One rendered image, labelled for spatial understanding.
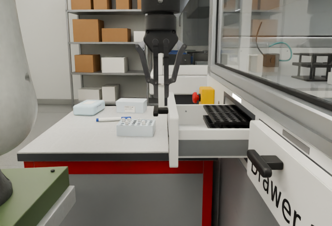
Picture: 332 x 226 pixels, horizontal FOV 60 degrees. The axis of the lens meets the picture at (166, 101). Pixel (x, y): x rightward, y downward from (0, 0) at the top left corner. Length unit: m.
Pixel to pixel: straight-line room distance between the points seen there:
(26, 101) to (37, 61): 5.14
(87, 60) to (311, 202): 4.47
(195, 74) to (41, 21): 4.23
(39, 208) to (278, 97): 0.44
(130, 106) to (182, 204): 0.54
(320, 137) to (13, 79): 0.36
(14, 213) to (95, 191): 0.42
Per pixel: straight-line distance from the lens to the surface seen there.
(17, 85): 0.38
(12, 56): 0.38
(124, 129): 0.98
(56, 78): 5.40
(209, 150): 0.61
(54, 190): 0.62
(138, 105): 1.29
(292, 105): 0.43
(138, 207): 0.94
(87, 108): 1.27
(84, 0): 4.73
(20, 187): 0.63
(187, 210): 0.95
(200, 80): 1.51
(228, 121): 0.65
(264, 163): 0.41
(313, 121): 0.38
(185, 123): 0.83
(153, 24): 0.69
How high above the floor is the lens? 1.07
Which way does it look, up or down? 11 degrees down
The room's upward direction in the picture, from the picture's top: straight up
